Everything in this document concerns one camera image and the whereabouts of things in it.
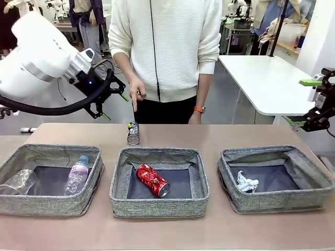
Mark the clear plastic bag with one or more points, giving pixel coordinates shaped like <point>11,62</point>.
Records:
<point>295,34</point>

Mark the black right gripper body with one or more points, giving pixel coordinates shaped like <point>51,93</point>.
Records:
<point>331,91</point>

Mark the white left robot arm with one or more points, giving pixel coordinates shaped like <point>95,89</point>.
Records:
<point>34,52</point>

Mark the bystander in blue shirt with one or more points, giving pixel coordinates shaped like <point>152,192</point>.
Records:
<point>267,10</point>

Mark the black plastic crate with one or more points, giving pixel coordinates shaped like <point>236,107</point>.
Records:
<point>242,24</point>

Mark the beige cloth pile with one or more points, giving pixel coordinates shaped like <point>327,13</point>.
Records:
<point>270,31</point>

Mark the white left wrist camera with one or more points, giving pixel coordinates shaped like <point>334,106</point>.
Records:
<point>83,61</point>

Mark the large white table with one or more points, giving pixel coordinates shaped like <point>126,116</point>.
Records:
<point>261,78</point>

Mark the person in white sweater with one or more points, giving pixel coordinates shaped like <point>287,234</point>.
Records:
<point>172,52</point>

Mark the background metal desk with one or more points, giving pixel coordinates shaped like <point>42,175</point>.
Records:
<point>236,32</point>

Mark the clear plastic cup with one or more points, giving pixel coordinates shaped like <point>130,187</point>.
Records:
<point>21,180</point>

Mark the clear bottle with blue cap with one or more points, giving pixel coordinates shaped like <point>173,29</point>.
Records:
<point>77,175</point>

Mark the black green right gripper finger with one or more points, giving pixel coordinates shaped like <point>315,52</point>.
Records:
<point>319,119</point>
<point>310,81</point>

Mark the person's left hand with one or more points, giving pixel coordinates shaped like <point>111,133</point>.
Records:
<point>196,119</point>

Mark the silver and black drink can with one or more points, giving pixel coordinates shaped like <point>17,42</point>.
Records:
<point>134,136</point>

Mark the grey fabric basket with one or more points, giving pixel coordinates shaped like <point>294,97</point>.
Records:
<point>157,206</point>
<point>47,206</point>
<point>274,201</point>

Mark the black flexible mini tripod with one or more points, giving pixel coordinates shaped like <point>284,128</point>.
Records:
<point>5,113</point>

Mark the person's right forearm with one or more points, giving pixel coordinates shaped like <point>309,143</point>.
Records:
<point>125,65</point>

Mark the crushed red drink can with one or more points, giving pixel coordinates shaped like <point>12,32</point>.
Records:
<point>151,179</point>

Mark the bystander in grey trousers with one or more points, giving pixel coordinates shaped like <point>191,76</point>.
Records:
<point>83,23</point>

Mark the purple box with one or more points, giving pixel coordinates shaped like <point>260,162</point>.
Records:
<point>235,40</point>

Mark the white marker pen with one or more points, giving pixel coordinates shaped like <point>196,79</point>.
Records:
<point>28,129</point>

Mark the bystander in white coat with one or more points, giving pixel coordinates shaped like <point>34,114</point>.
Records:
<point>13,5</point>

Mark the person's right hand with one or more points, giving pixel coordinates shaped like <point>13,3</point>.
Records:
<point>137,90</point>

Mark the person's left forearm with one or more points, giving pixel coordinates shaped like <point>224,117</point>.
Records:
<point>204,89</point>

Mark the white paper ball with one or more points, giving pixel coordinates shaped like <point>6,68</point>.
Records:
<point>246,183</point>

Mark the background white robot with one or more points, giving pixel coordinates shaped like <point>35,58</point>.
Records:
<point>234,6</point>

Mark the black stand pole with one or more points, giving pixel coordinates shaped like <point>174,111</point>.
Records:
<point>281,21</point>

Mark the bystander in black dress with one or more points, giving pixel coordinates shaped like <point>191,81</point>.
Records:
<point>6,34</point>

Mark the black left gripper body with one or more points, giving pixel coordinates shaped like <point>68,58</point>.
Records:
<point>90,83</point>

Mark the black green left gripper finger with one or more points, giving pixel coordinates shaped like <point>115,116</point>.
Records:
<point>95,111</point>
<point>120,87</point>

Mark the black trousers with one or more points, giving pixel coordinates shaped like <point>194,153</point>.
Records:
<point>162,112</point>

